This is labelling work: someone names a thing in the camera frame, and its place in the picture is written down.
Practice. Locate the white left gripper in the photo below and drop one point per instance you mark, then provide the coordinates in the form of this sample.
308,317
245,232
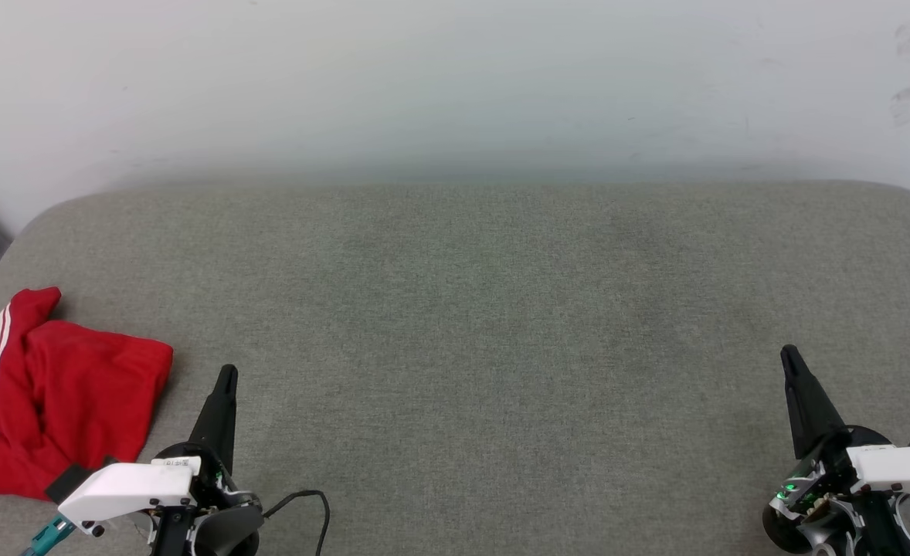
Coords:
134,486

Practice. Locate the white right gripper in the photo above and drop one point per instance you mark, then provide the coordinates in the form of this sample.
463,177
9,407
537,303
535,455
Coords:
903,467

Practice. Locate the red white basketball jersey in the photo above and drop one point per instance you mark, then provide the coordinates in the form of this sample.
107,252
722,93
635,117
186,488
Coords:
76,386

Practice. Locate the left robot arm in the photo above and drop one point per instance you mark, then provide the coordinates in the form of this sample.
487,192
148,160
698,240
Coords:
227,534

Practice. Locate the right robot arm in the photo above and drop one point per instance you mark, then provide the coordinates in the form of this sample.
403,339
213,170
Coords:
880,529

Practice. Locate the grey fabric sofa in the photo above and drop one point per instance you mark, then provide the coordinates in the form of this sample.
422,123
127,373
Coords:
455,347

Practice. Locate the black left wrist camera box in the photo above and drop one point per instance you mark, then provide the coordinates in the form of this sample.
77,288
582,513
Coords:
69,480

